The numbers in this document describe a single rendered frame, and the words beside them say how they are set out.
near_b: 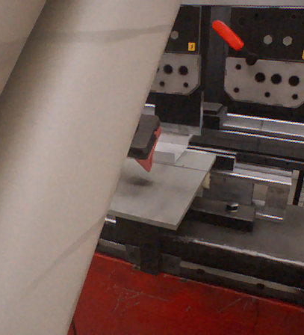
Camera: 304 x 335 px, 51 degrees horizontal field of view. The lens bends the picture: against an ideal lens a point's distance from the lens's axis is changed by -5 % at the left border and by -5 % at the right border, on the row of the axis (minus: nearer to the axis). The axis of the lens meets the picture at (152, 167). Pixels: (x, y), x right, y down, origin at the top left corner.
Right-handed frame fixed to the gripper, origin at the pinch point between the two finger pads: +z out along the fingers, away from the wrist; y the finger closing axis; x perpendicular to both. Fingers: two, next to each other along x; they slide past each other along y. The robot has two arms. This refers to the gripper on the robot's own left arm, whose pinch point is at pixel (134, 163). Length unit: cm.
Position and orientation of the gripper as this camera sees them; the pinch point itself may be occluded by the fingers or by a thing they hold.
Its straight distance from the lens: 57.7
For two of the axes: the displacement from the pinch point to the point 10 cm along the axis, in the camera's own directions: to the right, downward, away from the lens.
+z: 1.7, 5.8, 8.0
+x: -3.3, 7.9, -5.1
